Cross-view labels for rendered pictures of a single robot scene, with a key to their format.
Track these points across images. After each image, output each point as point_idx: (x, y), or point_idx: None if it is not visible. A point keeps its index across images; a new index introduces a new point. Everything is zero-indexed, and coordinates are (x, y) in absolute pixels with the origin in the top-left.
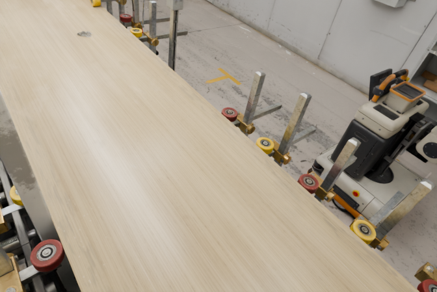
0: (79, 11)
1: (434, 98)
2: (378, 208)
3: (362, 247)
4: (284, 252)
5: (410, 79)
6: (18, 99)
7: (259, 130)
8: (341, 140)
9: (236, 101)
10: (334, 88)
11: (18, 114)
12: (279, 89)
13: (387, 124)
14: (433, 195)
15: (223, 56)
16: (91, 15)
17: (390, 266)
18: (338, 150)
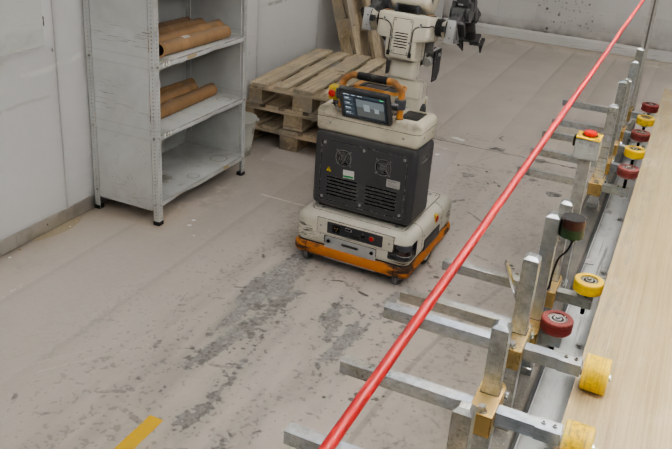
0: (663, 390)
1: (187, 121)
2: (445, 203)
3: (661, 119)
4: None
5: (160, 124)
6: None
7: (331, 350)
8: (414, 188)
9: (254, 403)
10: (49, 271)
11: None
12: (124, 346)
13: (435, 119)
14: (311, 197)
15: None
16: (645, 361)
17: (658, 113)
18: (414, 203)
